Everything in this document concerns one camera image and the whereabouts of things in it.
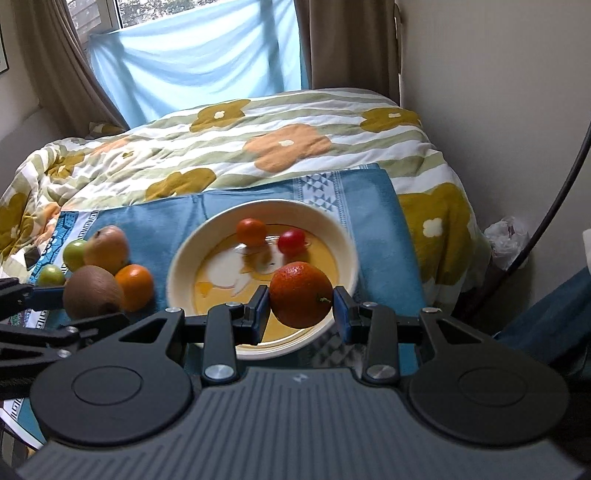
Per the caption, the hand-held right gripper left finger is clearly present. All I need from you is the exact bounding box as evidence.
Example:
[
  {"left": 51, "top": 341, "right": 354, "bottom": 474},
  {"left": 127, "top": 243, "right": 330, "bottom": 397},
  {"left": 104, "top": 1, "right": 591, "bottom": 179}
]
[{"left": 117, "top": 285, "right": 271, "bottom": 386}]

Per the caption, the floral striped blanket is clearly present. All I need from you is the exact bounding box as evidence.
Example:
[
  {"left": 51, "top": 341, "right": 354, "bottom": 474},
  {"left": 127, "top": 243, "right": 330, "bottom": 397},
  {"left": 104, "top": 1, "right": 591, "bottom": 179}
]
[{"left": 0, "top": 88, "right": 492, "bottom": 292}]

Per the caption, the dark blue cloth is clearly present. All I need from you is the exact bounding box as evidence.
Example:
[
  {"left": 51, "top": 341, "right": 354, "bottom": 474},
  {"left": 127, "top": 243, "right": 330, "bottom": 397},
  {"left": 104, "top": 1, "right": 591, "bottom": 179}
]
[{"left": 496, "top": 268, "right": 591, "bottom": 376}]

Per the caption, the dark orange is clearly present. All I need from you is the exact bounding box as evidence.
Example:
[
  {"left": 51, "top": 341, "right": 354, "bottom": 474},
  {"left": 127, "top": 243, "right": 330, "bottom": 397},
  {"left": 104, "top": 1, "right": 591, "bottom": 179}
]
[{"left": 269, "top": 261, "right": 334, "bottom": 330}]

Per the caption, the brown curtain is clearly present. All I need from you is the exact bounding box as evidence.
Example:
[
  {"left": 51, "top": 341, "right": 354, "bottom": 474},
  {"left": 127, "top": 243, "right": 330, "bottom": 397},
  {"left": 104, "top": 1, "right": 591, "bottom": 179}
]
[
  {"left": 293, "top": 0, "right": 403, "bottom": 107},
  {"left": 14, "top": 0, "right": 130, "bottom": 139}
]

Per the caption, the small green lime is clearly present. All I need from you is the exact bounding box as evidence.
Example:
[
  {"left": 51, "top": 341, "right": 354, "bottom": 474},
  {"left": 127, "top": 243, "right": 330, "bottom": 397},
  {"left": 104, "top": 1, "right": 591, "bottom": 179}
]
[{"left": 38, "top": 264, "right": 66, "bottom": 288}]

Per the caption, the yellow apple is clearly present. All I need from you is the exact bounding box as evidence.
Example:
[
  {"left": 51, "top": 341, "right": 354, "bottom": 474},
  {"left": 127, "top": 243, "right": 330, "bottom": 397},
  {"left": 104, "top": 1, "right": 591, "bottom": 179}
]
[{"left": 84, "top": 226, "right": 130, "bottom": 274}]

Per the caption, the window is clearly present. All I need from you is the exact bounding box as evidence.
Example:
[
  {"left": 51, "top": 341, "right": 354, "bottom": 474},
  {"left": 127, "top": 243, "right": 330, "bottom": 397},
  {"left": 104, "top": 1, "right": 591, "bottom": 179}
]
[{"left": 81, "top": 0, "right": 296, "bottom": 52}]

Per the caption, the light orange tangerine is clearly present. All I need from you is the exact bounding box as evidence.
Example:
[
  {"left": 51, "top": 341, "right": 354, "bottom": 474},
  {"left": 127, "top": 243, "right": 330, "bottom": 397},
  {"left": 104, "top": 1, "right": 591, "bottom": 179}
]
[{"left": 115, "top": 264, "right": 154, "bottom": 312}]

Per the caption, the brown kiwi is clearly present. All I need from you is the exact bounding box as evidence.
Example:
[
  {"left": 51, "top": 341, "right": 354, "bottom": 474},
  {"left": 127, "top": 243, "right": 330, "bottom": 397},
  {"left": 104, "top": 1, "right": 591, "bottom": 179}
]
[{"left": 63, "top": 265, "right": 125, "bottom": 320}]

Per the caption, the black cable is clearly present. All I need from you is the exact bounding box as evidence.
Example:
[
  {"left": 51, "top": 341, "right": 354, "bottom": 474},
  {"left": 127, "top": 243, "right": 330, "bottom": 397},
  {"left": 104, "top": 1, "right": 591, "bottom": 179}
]
[{"left": 462, "top": 124, "right": 591, "bottom": 319}]

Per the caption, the white plastic bag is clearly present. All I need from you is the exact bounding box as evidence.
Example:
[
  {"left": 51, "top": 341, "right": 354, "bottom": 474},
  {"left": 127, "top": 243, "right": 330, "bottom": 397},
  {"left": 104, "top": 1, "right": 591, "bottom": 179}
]
[{"left": 482, "top": 216, "right": 532, "bottom": 271}]

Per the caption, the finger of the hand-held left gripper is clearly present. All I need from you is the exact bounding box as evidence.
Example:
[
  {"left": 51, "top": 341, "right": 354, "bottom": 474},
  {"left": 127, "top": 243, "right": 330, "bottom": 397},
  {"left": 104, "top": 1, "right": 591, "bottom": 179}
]
[
  {"left": 0, "top": 313, "right": 131, "bottom": 370},
  {"left": 0, "top": 278, "right": 66, "bottom": 322}
]

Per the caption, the small green apple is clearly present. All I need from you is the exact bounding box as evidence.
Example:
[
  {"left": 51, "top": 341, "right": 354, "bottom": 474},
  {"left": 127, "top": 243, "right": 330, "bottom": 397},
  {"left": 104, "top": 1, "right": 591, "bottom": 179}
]
[{"left": 63, "top": 239, "right": 90, "bottom": 272}]

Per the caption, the red cherry tomato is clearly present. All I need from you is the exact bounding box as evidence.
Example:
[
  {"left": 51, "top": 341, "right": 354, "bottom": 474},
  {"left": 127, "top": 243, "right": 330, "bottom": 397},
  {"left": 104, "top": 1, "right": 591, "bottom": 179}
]
[{"left": 278, "top": 229, "right": 307, "bottom": 256}]

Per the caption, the orange cherry tomato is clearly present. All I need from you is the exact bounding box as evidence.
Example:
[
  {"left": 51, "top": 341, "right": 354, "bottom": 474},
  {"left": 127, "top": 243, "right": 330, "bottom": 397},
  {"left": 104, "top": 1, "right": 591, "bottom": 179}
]
[{"left": 236, "top": 218, "right": 267, "bottom": 245}]

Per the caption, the blue patterned cloth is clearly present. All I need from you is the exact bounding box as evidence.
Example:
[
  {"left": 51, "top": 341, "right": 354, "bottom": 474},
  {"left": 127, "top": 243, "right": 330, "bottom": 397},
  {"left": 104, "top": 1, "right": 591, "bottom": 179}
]
[{"left": 0, "top": 162, "right": 428, "bottom": 450}]

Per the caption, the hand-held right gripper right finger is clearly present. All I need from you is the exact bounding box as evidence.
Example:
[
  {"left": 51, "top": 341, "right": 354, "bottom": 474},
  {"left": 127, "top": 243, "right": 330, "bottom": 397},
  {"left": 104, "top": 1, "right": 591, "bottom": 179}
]
[{"left": 332, "top": 285, "right": 497, "bottom": 385}]

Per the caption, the cream and yellow bowl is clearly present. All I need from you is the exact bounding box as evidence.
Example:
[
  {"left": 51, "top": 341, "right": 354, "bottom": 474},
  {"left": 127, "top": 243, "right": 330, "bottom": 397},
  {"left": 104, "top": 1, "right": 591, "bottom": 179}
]
[{"left": 166, "top": 198, "right": 362, "bottom": 361}]

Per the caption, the light blue window cloth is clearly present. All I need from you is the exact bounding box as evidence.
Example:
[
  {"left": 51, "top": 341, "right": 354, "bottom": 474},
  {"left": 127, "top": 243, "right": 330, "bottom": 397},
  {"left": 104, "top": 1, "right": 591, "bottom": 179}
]
[{"left": 88, "top": 0, "right": 310, "bottom": 130}]

